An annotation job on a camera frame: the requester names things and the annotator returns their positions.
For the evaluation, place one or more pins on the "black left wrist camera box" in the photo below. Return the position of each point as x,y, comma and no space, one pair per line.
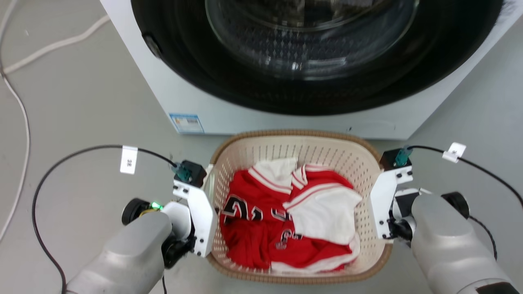
195,171

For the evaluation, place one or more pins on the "black round washer door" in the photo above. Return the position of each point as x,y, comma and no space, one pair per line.
310,94

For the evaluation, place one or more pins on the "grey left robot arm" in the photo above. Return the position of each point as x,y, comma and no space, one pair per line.
130,253

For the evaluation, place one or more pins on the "blue white energy sticker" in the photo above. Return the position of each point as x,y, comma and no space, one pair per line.
186,123

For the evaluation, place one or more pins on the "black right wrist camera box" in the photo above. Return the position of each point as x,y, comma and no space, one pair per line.
392,157

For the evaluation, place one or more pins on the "red basketball jersey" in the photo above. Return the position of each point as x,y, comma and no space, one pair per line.
249,241

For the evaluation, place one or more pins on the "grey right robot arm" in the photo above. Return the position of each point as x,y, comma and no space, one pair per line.
445,241

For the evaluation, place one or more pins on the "white cloth garment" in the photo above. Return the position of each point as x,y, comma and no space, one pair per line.
327,216

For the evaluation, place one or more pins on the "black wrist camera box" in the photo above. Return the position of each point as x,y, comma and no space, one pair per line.
195,171
392,157

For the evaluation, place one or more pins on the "white front-load washing machine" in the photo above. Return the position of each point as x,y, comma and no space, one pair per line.
286,122

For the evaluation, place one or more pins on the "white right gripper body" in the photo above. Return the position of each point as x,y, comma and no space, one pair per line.
382,200

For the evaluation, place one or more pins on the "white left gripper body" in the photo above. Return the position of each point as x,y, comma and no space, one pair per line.
202,216

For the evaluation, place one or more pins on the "beige plastic laundry basket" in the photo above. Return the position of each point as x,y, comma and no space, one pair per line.
327,153

